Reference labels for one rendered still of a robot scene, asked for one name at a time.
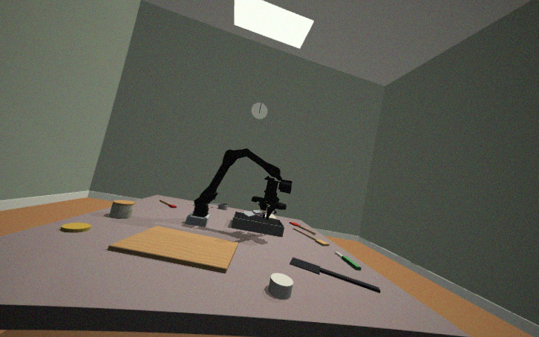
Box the grey cylinder with tan lid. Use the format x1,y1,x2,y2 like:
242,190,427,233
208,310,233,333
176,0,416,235
109,200,135,219

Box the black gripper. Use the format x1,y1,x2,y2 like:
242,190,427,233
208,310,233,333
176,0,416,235
252,189,287,219

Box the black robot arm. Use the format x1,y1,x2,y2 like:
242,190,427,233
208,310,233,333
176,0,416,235
192,148,292,217

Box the grey roasting tin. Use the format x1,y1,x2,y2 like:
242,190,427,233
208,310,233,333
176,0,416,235
231,212,284,237

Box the yellow flat round disc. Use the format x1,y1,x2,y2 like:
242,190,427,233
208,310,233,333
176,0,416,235
61,223,91,232

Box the dark grey cylinder with white top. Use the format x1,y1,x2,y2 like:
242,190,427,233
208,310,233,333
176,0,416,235
268,273,293,300

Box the wooden board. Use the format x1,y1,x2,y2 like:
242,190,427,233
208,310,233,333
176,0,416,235
108,226,238,273

